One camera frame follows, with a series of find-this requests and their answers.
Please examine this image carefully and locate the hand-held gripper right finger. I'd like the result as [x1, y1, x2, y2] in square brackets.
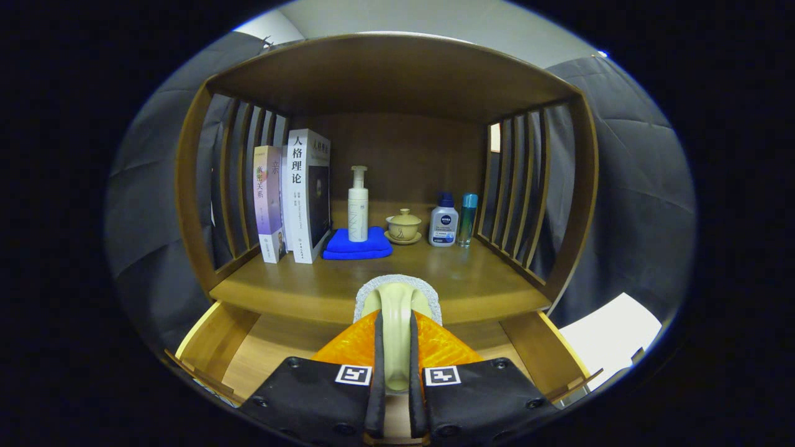
[407, 309, 563, 443]

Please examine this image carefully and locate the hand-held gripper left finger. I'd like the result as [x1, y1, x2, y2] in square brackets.
[239, 309, 387, 443]

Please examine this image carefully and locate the green-handled grey scrub brush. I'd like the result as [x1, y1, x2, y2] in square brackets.
[353, 274, 443, 393]

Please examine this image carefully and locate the brown wooden drawer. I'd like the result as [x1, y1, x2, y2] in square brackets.
[165, 300, 603, 443]

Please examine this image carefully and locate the wooden countertop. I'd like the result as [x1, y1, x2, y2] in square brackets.
[209, 202, 552, 325]

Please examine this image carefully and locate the brown wooden cabinet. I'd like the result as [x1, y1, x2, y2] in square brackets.
[175, 32, 600, 311]

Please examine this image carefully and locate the blue folded cloth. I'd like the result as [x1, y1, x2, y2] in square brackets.
[322, 226, 394, 260]

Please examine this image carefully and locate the yellow lidded teacup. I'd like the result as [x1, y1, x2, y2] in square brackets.
[384, 208, 423, 245]

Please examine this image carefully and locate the white bottle with blue cap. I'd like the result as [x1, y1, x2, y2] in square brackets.
[428, 192, 460, 248]

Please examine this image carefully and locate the white pump bottle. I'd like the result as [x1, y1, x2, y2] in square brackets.
[347, 165, 370, 243]

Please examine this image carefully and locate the slim teal bottle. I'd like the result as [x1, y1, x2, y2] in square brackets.
[458, 193, 479, 249]

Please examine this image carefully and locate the white table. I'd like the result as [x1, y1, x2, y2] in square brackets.
[558, 292, 663, 392]

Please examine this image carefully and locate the white book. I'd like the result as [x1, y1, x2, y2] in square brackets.
[281, 129, 332, 264]

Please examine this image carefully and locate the purple book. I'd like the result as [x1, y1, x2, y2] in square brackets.
[253, 145, 288, 264]

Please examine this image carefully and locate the black backdrop cloth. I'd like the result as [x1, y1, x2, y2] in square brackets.
[104, 31, 697, 367]

